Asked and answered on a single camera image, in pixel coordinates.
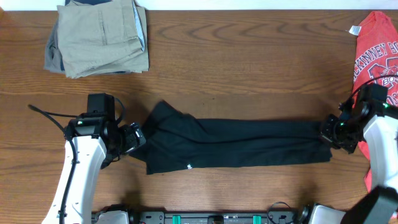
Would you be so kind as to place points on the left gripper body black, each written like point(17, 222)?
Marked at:
point(135, 137)

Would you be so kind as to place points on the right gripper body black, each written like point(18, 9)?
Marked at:
point(328, 130)

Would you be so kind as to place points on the black t-shirt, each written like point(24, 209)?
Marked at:
point(179, 141)

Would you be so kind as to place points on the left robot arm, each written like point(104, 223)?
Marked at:
point(91, 145)

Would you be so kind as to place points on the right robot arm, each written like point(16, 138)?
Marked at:
point(374, 122)

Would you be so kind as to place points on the red printed t-shirt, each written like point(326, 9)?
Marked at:
point(376, 62)

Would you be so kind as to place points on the folded khaki trousers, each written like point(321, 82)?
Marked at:
point(109, 37)

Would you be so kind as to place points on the folded grey garment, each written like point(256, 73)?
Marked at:
point(53, 61)

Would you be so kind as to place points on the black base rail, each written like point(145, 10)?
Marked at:
point(278, 215)

